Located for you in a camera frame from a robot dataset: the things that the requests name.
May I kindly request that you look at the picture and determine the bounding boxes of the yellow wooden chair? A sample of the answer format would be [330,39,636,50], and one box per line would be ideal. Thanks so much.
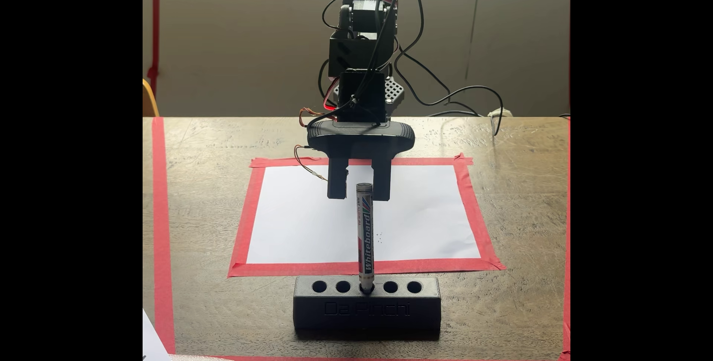
[143,77,160,118]

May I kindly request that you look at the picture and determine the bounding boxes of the black pen holder block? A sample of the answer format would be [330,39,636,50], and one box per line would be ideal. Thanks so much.
[293,275,442,335]

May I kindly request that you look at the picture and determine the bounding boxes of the white paper corner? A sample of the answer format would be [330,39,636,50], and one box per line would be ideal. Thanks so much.
[143,309,172,361]

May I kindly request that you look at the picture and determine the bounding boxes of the black oval webcam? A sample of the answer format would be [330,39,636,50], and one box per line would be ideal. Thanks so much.
[307,120,416,161]

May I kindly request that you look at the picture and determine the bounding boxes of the thin orange sensor wire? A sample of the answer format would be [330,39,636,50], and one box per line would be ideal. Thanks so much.
[293,144,330,183]

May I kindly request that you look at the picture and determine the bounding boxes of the long red table tape strip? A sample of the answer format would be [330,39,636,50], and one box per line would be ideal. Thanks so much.
[151,117,177,355]
[561,118,571,361]

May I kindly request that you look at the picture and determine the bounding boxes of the black looping cable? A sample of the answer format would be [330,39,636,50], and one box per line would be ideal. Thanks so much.
[390,0,505,138]
[394,49,482,118]

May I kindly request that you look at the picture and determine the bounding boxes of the red vertical wall strip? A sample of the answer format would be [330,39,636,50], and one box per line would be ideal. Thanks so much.
[146,0,162,98]

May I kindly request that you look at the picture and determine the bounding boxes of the red orange servo wires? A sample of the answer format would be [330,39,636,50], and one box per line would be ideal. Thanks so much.
[299,106,338,129]

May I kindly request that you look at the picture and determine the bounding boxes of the white paper sheet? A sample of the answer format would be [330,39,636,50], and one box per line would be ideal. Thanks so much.
[246,165,481,265]

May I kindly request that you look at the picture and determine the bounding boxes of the red tape strip on paper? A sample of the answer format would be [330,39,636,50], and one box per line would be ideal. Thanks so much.
[452,154,507,272]
[249,153,474,169]
[228,159,267,277]
[227,258,507,279]

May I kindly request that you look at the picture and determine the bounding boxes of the whiteboard marker pen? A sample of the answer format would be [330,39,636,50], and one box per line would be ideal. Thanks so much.
[356,183,375,294]

